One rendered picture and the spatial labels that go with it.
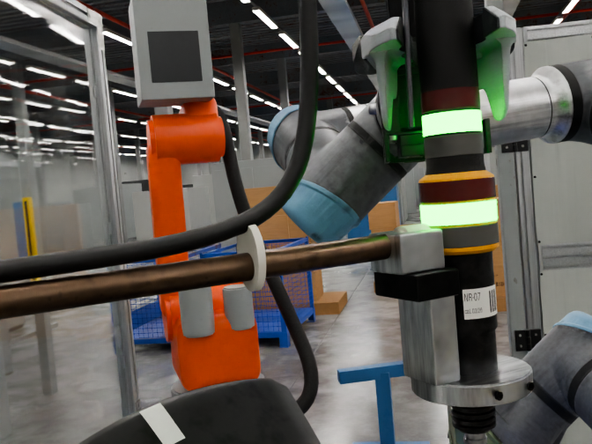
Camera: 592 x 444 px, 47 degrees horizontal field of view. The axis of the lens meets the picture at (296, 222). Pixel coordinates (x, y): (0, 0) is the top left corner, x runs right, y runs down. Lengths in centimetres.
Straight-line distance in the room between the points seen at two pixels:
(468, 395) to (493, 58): 19
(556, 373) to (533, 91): 45
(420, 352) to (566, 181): 190
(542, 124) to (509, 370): 50
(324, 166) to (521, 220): 164
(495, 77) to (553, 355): 74
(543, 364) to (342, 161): 58
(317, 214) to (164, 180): 369
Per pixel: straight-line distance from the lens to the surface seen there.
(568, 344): 111
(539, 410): 112
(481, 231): 39
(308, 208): 64
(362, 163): 64
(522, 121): 86
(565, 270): 230
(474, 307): 40
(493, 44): 42
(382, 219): 958
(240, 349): 425
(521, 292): 227
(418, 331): 39
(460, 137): 40
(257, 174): 1101
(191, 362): 421
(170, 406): 50
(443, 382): 40
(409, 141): 47
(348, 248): 36
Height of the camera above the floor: 157
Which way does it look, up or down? 3 degrees down
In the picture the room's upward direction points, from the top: 5 degrees counter-clockwise
